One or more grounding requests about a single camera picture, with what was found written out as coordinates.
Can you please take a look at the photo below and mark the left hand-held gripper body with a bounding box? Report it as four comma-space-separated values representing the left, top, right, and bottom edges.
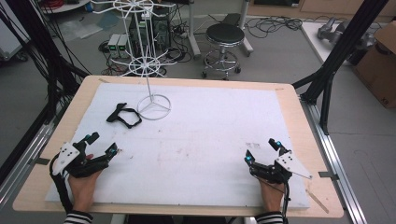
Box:
51, 139, 110, 179

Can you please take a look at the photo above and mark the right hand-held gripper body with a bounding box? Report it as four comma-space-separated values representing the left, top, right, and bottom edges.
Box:
248, 149, 314, 185

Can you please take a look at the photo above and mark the person's right hand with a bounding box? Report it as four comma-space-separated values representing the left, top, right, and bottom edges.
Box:
257, 178, 286, 214

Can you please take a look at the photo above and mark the person's left hand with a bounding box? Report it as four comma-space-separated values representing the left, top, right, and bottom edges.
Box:
67, 153, 104, 214

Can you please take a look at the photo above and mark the wooden table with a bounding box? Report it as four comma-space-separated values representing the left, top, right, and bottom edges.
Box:
12, 75, 346, 219

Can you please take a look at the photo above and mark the pale tape strip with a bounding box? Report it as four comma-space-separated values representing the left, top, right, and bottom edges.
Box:
305, 188, 331, 215

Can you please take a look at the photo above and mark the white foam mat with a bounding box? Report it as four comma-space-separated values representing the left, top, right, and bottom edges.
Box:
44, 82, 311, 210

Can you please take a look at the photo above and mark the small grey device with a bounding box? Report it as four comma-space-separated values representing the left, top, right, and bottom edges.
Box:
106, 33, 121, 59
117, 33, 130, 59

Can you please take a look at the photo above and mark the white floor board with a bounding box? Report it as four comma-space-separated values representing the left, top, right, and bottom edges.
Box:
300, 21, 384, 66

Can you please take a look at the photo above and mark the grey table leg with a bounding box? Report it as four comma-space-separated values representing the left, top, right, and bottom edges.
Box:
238, 0, 255, 58
186, 0, 203, 61

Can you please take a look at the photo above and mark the black round stool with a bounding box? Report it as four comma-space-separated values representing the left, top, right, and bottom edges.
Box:
201, 22, 248, 80

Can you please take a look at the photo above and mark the brown cardboard box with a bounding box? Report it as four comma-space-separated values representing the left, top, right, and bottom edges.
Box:
352, 21, 396, 109

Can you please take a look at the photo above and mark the black computer tower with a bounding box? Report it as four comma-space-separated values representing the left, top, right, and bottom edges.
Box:
129, 6, 172, 59

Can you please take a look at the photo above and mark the grey machine part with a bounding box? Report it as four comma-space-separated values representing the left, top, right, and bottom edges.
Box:
317, 17, 377, 52

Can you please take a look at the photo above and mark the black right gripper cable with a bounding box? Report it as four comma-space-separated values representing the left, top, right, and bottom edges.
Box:
264, 173, 291, 224

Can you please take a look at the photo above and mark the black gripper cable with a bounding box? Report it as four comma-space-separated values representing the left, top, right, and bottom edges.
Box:
49, 153, 75, 215
264, 173, 291, 224

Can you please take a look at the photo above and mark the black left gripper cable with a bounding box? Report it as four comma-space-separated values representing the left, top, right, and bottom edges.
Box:
49, 153, 75, 215

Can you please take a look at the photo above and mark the aluminium rail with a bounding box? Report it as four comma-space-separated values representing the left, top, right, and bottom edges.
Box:
299, 94, 369, 224
0, 119, 62, 210

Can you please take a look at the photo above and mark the white wire display rack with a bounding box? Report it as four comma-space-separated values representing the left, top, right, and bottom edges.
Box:
90, 0, 177, 121

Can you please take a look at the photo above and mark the black metal frame with cables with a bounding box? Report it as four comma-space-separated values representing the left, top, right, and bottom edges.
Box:
0, 0, 92, 126

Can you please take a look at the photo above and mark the black metal frame strut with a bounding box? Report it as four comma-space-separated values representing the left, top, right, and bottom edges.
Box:
291, 0, 390, 136

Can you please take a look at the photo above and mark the black floor cable tangle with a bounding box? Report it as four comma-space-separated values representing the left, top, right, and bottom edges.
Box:
244, 15, 304, 40

